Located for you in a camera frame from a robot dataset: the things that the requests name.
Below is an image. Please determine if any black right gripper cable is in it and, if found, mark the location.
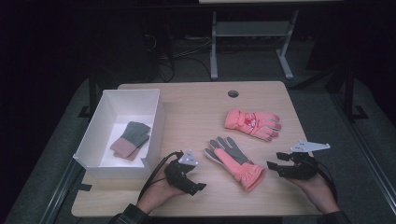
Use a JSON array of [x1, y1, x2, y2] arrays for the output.
[[313, 160, 339, 203]]

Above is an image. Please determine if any pink glove with grey palm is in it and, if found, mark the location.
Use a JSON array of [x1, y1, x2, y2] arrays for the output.
[[203, 135, 266, 193]]

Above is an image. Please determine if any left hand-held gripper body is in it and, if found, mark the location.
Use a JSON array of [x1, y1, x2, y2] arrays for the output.
[[163, 149, 200, 191]]

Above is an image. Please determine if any bundle of floor cables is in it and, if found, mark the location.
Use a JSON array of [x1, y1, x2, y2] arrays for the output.
[[141, 29, 213, 84]]

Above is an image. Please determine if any person's left hand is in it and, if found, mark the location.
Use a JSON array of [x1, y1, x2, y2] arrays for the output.
[[135, 169, 187, 216]]

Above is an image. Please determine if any pink padded printed glove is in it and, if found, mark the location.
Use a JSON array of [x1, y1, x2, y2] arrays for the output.
[[224, 107, 283, 142]]

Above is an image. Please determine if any person's right hand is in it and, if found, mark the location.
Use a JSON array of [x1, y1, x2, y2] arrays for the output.
[[288, 173, 340, 216]]

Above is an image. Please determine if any black stand post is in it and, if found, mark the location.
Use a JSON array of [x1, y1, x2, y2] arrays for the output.
[[78, 60, 98, 119], [342, 60, 370, 122]]

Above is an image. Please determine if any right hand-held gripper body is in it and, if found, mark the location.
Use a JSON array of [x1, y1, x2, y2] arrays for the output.
[[279, 139, 332, 181]]

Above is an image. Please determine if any grey metal desk frame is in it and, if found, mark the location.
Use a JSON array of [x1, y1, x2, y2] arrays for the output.
[[209, 8, 301, 82]]

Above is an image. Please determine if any aluminium rail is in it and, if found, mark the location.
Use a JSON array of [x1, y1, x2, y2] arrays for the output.
[[330, 91, 396, 207], [38, 158, 83, 224]]

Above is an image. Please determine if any white box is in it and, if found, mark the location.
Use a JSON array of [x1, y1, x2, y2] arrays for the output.
[[72, 89, 166, 180]]

